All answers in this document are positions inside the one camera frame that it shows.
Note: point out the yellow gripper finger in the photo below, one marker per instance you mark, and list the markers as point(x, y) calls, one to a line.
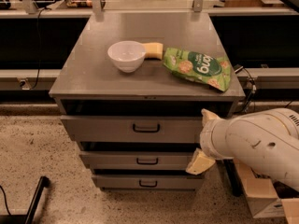
point(208, 116)
point(199, 163)

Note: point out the grey top drawer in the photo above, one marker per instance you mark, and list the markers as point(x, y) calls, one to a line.
point(122, 129)

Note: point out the grey drawer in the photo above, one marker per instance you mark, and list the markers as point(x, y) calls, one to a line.
point(122, 129)
point(148, 181)
point(121, 160)

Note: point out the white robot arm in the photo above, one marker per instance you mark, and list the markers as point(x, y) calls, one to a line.
point(266, 141)

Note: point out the grey metal drawer cabinet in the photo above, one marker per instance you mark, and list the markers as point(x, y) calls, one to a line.
point(90, 85)

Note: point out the grey bottom drawer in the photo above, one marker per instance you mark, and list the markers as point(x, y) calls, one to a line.
point(148, 181)

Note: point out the grey middle drawer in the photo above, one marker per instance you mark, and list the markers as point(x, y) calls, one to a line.
point(121, 160)

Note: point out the green snack bag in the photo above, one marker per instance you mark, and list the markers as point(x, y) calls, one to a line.
point(199, 67)

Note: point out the cardboard box with items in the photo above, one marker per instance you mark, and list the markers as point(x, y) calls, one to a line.
point(262, 197)

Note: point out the yellow sponge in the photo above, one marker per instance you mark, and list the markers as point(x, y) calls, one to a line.
point(154, 50)

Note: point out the white plastic bowl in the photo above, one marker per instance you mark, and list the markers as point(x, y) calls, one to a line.
point(127, 56)

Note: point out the black metal stand leg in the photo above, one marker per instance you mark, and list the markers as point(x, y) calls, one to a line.
point(27, 218)

